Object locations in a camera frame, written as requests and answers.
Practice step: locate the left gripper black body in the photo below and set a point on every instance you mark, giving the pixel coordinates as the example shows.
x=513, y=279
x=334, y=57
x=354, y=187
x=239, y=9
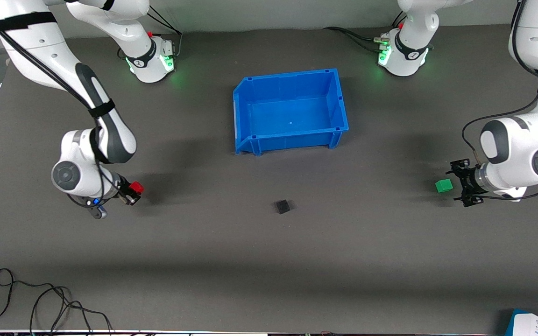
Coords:
x=468, y=180

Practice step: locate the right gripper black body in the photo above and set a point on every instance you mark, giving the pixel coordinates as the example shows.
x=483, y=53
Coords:
x=123, y=192

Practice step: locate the small red cube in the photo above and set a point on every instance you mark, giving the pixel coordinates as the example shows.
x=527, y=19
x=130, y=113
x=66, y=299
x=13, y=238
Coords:
x=136, y=188

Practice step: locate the small green cube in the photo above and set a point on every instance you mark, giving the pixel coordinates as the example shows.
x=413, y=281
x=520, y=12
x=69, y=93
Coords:
x=443, y=185

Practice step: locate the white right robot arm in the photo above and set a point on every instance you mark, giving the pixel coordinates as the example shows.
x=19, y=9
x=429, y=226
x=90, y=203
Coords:
x=40, y=42

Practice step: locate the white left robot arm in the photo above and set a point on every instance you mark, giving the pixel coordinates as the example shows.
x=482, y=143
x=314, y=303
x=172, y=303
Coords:
x=516, y=140

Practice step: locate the small black cube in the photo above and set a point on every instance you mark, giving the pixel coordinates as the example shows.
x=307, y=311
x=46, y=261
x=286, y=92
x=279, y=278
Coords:
x=283, y=206

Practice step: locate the blue box with white label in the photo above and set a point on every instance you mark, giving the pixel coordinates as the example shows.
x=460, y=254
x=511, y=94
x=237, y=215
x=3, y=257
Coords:
x=537, y=324

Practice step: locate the blue plastic storage bin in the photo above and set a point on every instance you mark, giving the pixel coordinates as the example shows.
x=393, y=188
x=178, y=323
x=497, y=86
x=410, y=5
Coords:
x=292, y=114

